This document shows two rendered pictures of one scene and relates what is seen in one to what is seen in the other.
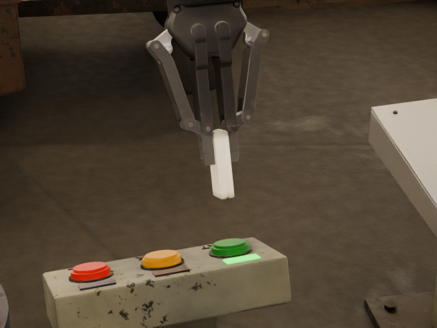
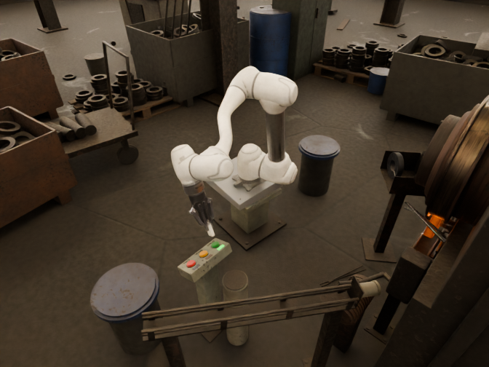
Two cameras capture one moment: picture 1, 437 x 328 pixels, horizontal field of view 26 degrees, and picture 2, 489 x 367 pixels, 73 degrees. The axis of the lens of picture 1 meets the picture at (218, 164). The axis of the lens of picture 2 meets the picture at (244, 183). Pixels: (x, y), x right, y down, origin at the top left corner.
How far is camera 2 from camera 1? 77 cm
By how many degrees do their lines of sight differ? 27
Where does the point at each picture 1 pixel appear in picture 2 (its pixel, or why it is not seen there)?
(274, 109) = (157, 162)
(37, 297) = (124, 251)
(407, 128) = not seen: hidden behind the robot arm
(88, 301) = (196, 271)
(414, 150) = (222, 185)
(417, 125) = not seen: hidden behind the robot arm
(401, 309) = (223, 218)
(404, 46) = (183, 127)
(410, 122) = not seen: hidden behind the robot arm
